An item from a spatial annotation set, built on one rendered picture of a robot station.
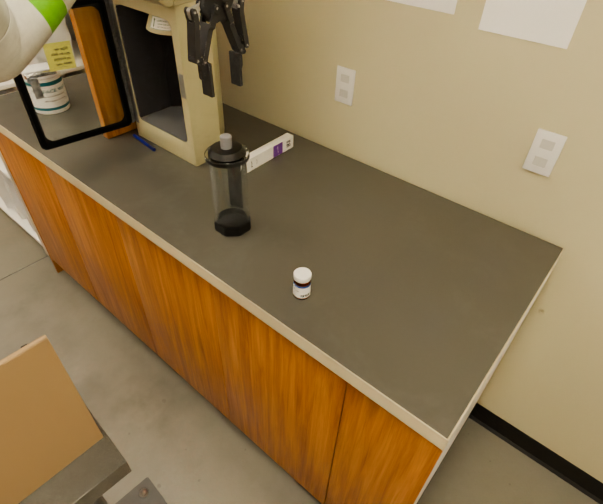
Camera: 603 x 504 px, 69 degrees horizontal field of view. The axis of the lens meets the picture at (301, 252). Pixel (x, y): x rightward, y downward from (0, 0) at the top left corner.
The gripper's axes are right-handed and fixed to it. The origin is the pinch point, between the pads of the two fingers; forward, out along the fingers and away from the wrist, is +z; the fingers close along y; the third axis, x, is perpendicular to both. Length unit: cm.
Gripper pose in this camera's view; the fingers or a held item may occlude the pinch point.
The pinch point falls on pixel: (222, 77)
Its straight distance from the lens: 103.8
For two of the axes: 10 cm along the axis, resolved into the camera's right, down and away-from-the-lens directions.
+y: 6.4, -5.0, 5.8
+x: -7.6, -4.5, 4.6
